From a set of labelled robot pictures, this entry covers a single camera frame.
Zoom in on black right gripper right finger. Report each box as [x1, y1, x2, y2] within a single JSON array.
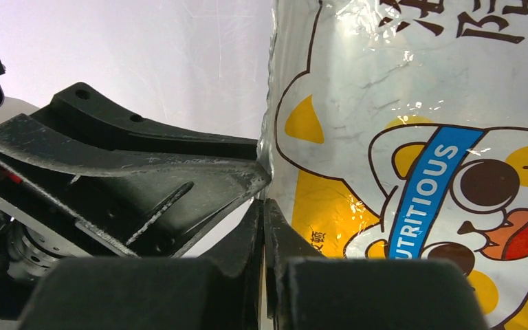
[[263, 199, 487, 329]]

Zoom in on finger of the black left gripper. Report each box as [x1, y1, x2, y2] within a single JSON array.
[[31, 82, 257, 161], [0, 114, 270, 257]]

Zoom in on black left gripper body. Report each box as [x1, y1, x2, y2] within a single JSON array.
[[0, 166, 121, 319]]

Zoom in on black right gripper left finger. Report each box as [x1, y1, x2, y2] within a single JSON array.
[[19, 199, 263, 329]]

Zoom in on pet food bag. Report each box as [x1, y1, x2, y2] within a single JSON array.
[[263, 1, 528, 329]]

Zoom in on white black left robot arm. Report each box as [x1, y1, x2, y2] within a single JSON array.
[[0, 59, 270, 329]]

